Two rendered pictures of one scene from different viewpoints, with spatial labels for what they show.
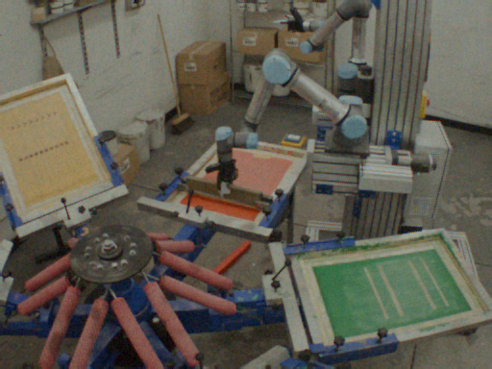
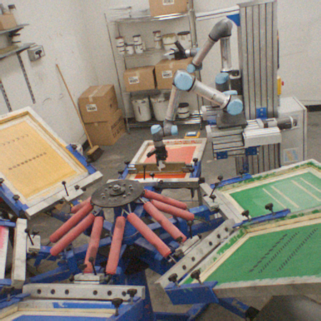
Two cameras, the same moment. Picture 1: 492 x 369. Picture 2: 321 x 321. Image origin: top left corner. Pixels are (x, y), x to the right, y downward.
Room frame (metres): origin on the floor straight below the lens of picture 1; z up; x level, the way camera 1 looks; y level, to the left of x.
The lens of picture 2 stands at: (-0.98, 0.43, 2.43)
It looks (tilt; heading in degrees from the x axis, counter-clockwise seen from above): 26 degrees down; 353
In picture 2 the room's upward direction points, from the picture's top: 9 degrees counter-clockwise
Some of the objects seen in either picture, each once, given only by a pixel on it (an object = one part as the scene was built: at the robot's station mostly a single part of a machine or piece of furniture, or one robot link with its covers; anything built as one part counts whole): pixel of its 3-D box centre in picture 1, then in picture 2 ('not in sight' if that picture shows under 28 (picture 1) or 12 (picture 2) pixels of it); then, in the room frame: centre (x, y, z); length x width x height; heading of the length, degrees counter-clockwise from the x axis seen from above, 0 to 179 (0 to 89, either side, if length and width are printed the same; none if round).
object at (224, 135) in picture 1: (224, 139); (157, 133); (1.85, 0.09, 1.31); 0.09 x 0.08 x 0.11; 83
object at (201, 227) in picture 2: (289, 314); (224, 221); (1.14, -0.16, 0.90); 1.24 x 0.06 x 0.06; 96
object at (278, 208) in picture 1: (273, 213); (194, 173); (1.71, -0.13, 0.97); 0.30 x 0.05 x 0.07; 156
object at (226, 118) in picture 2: (348, 131); (230, 113); (1.91, -0.50, 1.31); 0.15 x 0.15 x 0.10
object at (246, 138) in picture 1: (246, 138); (169, 130); (1.85, -0.01, 1.30); 0.11 x 0.11 x 0.08; 83
